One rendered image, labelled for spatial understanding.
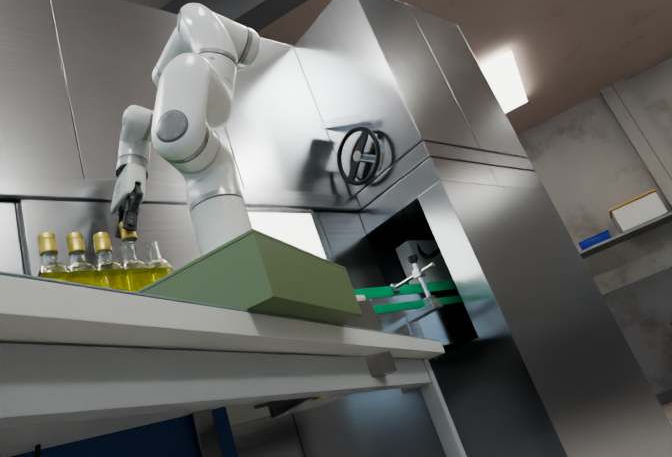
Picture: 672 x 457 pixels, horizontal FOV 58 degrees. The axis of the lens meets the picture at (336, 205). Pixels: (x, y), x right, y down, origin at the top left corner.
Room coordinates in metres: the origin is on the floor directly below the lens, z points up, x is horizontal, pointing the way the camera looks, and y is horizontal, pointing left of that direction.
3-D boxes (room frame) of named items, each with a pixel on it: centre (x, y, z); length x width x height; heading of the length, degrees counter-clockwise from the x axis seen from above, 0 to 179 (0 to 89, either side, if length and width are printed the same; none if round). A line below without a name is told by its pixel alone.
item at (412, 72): (2.20, -0.44, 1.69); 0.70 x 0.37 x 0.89; 138
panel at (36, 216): (1.53, 0.39, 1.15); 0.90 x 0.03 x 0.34; 138
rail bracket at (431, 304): (1.73, -0.14, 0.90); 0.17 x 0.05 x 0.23; 48
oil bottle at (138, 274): (1.23, 0.48, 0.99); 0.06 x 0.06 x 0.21; 48
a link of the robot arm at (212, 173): (0.93, 0.20, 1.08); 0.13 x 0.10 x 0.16; 174
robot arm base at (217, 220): (0.93, 0.18, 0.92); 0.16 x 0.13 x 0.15; 83
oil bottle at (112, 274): (1.19, 0.51, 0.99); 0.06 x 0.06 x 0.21; 48
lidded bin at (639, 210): (6.76, -3.16, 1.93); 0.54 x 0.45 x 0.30; 73
